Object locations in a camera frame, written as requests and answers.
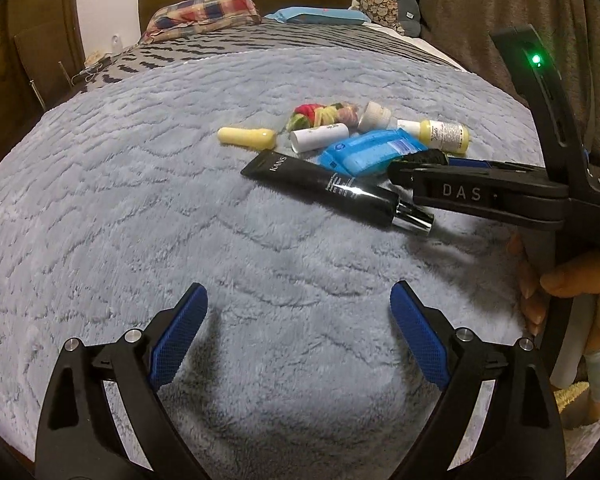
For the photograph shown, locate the wooden wardrobe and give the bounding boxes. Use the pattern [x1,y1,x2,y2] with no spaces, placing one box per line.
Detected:
[0,0,88,171]

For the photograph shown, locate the blue wet wipes packet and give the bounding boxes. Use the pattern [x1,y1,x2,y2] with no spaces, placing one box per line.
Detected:
[316,128,431,177]

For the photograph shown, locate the grey plush toy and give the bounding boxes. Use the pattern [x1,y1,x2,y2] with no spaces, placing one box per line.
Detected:
[380,0,422,37]

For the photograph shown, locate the folded wooden table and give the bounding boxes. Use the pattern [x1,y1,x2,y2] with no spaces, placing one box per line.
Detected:
[12,22,83,111]

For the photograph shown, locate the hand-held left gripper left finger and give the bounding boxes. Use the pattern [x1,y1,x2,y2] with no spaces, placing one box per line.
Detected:
[35,282,210,480]

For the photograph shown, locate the brown curtain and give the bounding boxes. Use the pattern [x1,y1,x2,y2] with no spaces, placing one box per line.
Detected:
[360,0,600,186]

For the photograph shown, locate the black tube with silver cap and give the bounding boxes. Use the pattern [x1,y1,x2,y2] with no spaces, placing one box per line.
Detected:
[241,149,435,239]

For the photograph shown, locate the grey black striped blanket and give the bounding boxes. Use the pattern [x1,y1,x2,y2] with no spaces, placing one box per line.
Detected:
[75,16,466,97]

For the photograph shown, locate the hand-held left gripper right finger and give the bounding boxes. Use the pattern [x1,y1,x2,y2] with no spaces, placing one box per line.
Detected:
[389,281,566,480]

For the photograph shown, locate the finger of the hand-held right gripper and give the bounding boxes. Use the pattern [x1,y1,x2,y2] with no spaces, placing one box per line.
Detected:
[387,165,571,223]
[396,149,548,181]

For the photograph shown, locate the yellow bottle with white cap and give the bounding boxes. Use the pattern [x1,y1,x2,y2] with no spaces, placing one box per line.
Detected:
[396,119,471,156]

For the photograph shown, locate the plaid pillow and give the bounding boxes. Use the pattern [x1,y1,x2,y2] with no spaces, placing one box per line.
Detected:
[140,0,262,43]

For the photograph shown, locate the charger cables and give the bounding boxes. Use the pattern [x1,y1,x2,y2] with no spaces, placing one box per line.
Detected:
[81,51,114,83]

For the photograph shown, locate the small white printed tube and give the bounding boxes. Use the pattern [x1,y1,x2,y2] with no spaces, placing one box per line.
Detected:
[290,123,351,154]

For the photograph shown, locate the grey fleece blanket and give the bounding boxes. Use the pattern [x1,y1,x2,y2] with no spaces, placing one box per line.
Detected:
[0,42,581,480]

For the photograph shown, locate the pale yellow squeeze bottle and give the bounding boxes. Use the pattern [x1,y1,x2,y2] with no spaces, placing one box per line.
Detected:
[218,126,277,149]

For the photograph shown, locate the person's right hand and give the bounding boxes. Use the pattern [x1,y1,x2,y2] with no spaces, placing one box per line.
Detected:
[507,234,600,336]

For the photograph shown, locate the clear candy bag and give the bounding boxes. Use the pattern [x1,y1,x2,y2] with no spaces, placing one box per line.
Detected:
[330,101,364,124]

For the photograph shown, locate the yellow fluffy rug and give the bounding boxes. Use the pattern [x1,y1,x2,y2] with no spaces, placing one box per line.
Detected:
[554,381,592,407]

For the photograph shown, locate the blue pillow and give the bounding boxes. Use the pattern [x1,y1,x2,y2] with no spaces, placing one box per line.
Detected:
[265,6,372,25]

